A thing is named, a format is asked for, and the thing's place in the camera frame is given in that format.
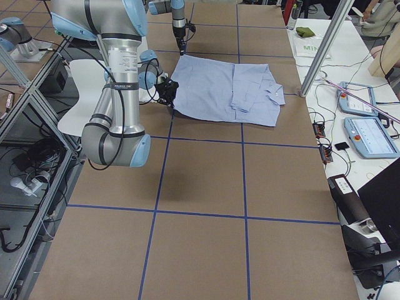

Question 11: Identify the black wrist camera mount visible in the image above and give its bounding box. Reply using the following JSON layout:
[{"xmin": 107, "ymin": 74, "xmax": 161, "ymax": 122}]
[{"xmin": 185, "ymin": 20, "xmax": 196, "ymax": 33}]

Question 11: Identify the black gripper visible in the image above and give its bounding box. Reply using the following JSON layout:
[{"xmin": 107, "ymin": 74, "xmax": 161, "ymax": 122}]
[
  {"xmin": 173, "ymin": 27, "xmax": 186, "ymax": 56},
  {"xmin": 155, "ymin": 79, "xmax": 179, "ymax": 109}
]

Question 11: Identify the clear plastic MINI bag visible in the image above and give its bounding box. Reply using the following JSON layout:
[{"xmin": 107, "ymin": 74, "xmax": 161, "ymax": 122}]
[{"xmin": 292, "ymin": 32, "xmax": 323, "ymax": 58}]

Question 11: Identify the reacher grabber stick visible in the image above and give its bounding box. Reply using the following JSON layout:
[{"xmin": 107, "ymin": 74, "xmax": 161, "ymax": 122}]
[{"xmin": 322, "ymin": 78, "xmax": 399, "ymax": 124}]

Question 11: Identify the green cloth pouch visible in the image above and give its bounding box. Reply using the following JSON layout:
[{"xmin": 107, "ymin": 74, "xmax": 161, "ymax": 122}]
[{"xmin": 296, "ymin": 26, "xmax": 316, "ymax": 38}]

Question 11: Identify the black laptop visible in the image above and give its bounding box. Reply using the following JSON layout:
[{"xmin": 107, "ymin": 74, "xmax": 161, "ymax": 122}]
[{"xmin": 357, "ymin": 159, "xmax": 399, "ymax": 247}]

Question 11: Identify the light blue striped shirt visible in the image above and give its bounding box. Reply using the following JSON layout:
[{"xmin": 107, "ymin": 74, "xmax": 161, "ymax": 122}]
[{"xmin": 172, "ymin": 55, "xmax": 285, "ymax": 127}]

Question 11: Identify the orange circuit board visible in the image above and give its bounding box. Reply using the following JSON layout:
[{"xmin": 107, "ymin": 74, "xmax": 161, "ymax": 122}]
[{"xmin": 312, "ymin": 122, "xmax": 326, "ymax": 138}]

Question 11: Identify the small black phone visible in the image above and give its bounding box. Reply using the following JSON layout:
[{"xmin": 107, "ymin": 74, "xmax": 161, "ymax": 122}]
[{"xmin": 334, "ymin": 142, "xmax": 350, "ymax": 151}]

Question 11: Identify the upper teach pendant tablet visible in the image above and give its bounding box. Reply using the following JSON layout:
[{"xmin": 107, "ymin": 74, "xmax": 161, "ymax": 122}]
[{"xmin": 337, "ymin": 81, "xmax": 378, "ymax": 117}]

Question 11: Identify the lower teach pendant tablet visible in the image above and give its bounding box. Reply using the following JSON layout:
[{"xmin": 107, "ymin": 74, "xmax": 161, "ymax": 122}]
[{"xmin": 343, "ymin": 116, "xmax": 399, "ymax": 159}]

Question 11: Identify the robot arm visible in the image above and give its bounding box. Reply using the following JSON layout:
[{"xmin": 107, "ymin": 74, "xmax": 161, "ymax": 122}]
[
  {"xmin": 148, "ymin": 0, "xmax": 186, "ymax": 56},
  {"xmin": 51, "ymin": 1, "xmax": 178, "ymax": 169}
]

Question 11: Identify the seated person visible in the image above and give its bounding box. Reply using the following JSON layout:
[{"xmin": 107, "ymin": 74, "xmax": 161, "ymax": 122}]
[{"xmin": 359, "ymin": 1, "xmax": 399, "ymax": 62}]

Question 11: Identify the white plastic chair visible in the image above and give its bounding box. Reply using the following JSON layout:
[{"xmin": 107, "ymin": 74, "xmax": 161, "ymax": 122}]
[{"xmin": 57, "ymin": 59, "xmax": 106, "ymax": 137}]

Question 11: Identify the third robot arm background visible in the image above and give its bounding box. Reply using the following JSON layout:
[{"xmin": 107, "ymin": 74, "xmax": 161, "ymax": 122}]
[{"xmin": 1, "ymin": 17, "xmax": 53, "ymax": 63}]

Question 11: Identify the teach pendant tablet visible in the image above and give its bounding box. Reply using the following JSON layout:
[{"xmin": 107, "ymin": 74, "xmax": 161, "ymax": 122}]
[
  {"xmin": 337, "ymin": 81, "xmax": 378, "ymax": 117},
  {"xmin": 343, "ymin": 116, "xmax": 399, "ymax": 159}
]

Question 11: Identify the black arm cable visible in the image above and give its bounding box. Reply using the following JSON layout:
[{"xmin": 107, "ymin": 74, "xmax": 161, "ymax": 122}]
[{"xmin": 56, "ymin": 29, "xmax": 166, "ymax": 171}]

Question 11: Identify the aluminium frame post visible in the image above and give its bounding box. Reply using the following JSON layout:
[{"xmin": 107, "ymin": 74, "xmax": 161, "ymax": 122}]
[{"xmin": 299, "ymin": 0, "xmax": 354, "ymax": 98}]

